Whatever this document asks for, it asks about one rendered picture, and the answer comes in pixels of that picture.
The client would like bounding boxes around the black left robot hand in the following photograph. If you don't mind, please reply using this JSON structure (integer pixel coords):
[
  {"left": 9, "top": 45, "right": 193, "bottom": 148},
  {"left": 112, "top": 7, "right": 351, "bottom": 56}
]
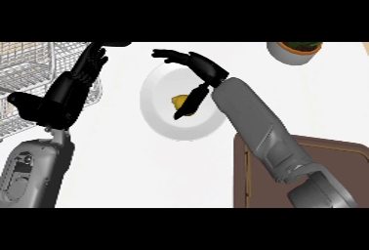
[{"left": 6, "top": 42, "right": 109, "bottom": 131}]

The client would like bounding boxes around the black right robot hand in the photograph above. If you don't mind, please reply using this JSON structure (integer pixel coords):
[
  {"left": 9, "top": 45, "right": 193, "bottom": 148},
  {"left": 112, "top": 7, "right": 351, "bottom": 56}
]
[{"left": 151, "top": 48, "right": 230, "bottom": 121}]

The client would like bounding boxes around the yellow lemon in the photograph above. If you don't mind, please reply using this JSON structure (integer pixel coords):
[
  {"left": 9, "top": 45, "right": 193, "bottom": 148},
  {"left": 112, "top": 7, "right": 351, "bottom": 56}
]
[{"left": 170, "top": 94, "right": 198, "bottom": 117}]

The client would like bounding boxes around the white round plate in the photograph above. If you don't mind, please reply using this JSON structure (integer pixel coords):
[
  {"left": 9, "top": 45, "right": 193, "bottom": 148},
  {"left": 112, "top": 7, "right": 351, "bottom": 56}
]
[{"left": 139, "top": 62, "right": 227, "bottom": 142}]

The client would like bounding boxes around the brown tray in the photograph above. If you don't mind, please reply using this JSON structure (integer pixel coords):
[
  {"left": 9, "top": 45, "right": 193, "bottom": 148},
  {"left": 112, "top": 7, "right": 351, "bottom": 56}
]
[{"left": 232, "top": 133, "right": 369, "bottom": 209}]

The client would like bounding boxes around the grey potted plant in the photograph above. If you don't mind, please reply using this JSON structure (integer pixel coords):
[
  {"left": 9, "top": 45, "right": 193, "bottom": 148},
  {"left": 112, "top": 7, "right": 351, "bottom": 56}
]
[{"left": 266, "top": 42, "right": 325, "bottom": 66}]

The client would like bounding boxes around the white wire basket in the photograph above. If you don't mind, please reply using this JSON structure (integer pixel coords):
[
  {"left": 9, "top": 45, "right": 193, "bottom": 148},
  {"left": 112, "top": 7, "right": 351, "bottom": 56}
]
[{"left": 0, "top": 42, "right": 103, "bottom": 142}]

